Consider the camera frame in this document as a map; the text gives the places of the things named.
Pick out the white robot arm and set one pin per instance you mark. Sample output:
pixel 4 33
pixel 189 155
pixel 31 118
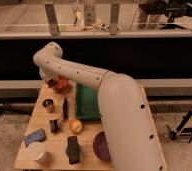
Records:
pixel 126 118

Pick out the white paper cup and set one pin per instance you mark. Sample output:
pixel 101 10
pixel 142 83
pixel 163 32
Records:
pixel 36 152

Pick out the purple bowl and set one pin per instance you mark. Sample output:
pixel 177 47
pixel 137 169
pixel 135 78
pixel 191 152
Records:
pixel 100 147

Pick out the small metal cup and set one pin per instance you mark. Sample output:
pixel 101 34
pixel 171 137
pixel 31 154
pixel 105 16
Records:
pixel 48 104

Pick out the green plastic bin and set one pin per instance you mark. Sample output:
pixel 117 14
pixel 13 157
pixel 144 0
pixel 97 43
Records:
pixel 86 104

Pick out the yellow black cart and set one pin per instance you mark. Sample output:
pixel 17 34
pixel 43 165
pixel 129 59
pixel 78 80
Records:
pixel 182 129

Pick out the black stapler block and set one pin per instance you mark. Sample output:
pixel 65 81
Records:
pixel 73 150

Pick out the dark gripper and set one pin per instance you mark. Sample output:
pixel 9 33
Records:
pixel 52 83

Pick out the orange apple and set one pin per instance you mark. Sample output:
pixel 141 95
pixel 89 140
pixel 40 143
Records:
pixel 76 126

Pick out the red bowl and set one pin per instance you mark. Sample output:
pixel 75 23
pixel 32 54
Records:
pixel 61 85

